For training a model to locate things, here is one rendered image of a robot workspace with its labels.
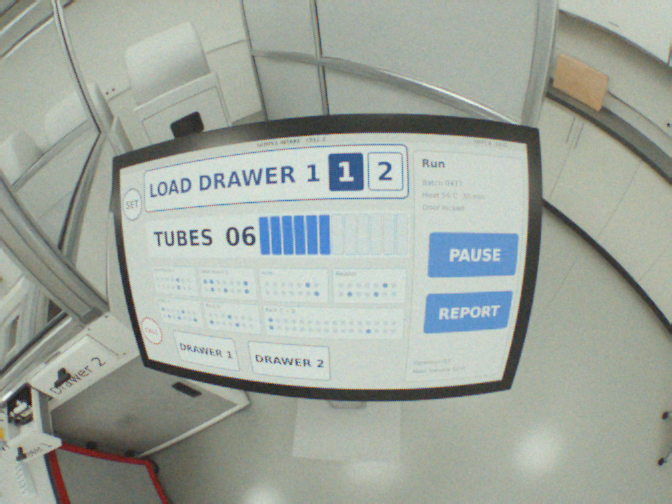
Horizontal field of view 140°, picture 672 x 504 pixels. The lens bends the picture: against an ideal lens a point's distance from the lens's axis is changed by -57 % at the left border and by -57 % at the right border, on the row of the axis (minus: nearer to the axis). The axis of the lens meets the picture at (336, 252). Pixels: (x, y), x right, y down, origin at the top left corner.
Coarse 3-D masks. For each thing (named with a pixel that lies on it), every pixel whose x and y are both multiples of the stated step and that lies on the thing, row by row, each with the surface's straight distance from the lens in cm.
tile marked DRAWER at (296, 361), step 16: (256, 352) 33; (272, 352) 32; (288, 352) 32; (304, 352) 31; (320, 352) 31; (256, 368) 35; (272, 368) 34; (288, 368) 33; (304, 368) 32; (320, 368) 32
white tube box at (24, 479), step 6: (18, 462) 126; (24, 462) 126; (18, 468) 127; (24, 468) 125; (18, 474) 128; (24, 474) 124; (18, 480) 129; (24, 480) 123; (30, 480) 124; (24, 486) 124; (30, 486) 123; (24, 492) 125; (30, 492) 122; (30, 498) 129
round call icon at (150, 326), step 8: (144, 320) 42; (152, 320) 41; (144, 328) 43; (152, 328) 41; (160, 328) 40; (144, 336) 43; (152, 336) 42; (160, 336) 41; (152, 344) 43; (160, 344) 42
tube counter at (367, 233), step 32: (224, 224) 30; (256, 224) 28; (288, 224) 27; (320, 224) 26; (352, 224) 26; (384, 224) 26; (256, 256) 29; (288, 256) 28; (320, 256) 27; (352, 256) 27; (384, 256) 27
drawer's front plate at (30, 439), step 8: (24, 432) 88; (32, 432) 85; (40, 432) 87; (16, 440) 94; (24, 440) 90; (32, 440) 89; (40, 440) 88; (48, 440) 87; (56, 440) 89; (8, 448) 102; (16, 448) 100; (24, 448) 98; (32, 448) 96; (48, 448) 94; (32, 456) 105
